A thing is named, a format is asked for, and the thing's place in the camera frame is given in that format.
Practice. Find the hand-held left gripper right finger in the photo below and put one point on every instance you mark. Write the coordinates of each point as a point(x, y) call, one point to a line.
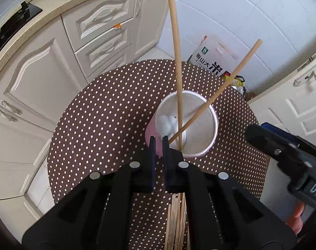
point(165, 151)

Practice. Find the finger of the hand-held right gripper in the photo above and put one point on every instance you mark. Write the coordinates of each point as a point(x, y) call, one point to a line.
point(262, 135)
point(277, 131)

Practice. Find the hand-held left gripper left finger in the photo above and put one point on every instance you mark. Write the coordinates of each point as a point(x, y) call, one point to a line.
point(152, 151)

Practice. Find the pink paper cup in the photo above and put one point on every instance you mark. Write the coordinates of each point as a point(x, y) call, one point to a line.
point(199, 135)

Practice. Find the wooden chopstick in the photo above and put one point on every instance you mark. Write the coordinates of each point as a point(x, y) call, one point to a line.
point(225, 83)
point(184, 218)
point(176, 221)
point(180, 221)
point(172, 224)
point(176, 57)
point(168, 226)

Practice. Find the person's right hand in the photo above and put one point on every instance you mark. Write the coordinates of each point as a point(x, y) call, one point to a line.
point(297, 218)

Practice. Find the white panelled door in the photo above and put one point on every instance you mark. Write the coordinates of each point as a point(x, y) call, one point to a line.
point(298, 109)

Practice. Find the brown polka-dot tablecloth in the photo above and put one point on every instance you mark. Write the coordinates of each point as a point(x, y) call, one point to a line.
point(108, 122)

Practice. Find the yellow plastic packet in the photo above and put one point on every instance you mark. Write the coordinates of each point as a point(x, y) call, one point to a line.
point(234, 80)

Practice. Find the small cream drawer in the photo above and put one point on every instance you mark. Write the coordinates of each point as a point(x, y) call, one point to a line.
point(113, 66)

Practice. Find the white rice bag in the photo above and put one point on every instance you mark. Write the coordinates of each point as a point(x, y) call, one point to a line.
point(212, 54)

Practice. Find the medium cream drawer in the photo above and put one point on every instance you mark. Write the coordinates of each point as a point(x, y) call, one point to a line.
point(95, 57)

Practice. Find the narrow cream cabinet door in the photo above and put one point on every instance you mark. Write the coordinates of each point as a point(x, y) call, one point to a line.
point(147, 28)

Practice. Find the small orange tag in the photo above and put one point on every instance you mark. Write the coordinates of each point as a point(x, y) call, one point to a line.
point(117, 26)

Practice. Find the wide cream cabinet door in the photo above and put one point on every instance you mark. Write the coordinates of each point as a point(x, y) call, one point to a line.
point(38, 83)

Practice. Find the large cream drawer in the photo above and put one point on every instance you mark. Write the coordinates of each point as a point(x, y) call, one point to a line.
point(106, 6)

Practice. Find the white cabinet with drawers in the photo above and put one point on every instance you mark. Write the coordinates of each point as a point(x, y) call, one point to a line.
point(69, 2)

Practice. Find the black glass cooktop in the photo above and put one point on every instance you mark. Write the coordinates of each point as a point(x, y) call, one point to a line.
point(7, 31)

